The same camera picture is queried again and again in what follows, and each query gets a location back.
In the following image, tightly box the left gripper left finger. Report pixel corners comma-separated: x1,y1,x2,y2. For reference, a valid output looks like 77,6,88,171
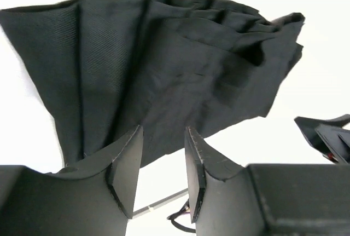
40,126,143,235

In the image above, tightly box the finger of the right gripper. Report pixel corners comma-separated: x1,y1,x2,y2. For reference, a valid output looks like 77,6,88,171
294,114,349,164

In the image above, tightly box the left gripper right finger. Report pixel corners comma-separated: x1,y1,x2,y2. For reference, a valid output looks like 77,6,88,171
184,127,263,236

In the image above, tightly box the aluminium front rail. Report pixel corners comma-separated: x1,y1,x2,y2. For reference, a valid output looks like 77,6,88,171
132,188,188,219

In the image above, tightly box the black skirt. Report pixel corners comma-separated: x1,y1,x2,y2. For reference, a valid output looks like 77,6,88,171
1,0,305,166

